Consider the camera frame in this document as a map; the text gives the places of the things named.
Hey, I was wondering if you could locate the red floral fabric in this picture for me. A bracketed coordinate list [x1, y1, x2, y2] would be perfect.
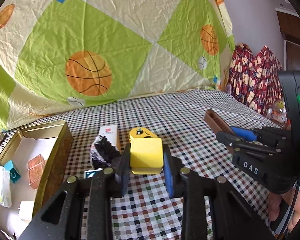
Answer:
[227, 43, 283, 116]

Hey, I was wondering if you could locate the white power adapter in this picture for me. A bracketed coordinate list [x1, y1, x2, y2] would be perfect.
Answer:
[18, 201, 35, 221]

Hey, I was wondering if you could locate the panda face card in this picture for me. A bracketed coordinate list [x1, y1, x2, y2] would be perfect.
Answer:
[84, 168, 103, 179]

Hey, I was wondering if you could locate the dental floss pick box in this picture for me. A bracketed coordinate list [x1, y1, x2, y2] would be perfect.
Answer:
[0, 166, 12, 207]

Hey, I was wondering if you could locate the yellow square block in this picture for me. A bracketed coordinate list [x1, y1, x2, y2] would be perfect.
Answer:
[130, 138, 164, 175]

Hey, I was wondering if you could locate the yellow cartoon face block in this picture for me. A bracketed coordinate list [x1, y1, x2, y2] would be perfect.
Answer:
[129, 127, 157, 142]

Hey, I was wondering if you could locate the white Oriental Club box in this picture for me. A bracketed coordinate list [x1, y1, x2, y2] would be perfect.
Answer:
[98, 125, 120, 151]

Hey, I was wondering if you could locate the blue toy brick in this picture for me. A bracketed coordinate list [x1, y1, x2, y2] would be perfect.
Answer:
[4, 159, 21, 184]

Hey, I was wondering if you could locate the person right hand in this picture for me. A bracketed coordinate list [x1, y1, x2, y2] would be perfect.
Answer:
[267, 192, 300, 230]

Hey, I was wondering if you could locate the checkered tablecloth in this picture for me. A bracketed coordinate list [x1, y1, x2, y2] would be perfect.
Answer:
[0, 88, 290, 240]

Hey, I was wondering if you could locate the brown comb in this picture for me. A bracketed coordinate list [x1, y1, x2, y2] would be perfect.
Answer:
[204, 109, 236, 135]

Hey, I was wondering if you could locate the wooden door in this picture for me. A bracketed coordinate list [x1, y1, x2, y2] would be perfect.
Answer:
[277, 11, 300, 71]

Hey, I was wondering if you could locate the copper pink block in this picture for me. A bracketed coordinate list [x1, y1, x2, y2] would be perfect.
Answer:
[28, 154, 46, 190]

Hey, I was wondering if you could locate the gold tin box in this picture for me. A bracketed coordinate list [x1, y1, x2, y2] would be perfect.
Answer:
[0, 120, 74, 239]

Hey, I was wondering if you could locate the basketball pattern bedsheet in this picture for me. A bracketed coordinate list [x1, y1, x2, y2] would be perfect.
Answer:
[0, 0, 235, 130]

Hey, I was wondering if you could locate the plastic bag with toys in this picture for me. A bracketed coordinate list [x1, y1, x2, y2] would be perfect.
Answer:
[267, 99, 288, 127]

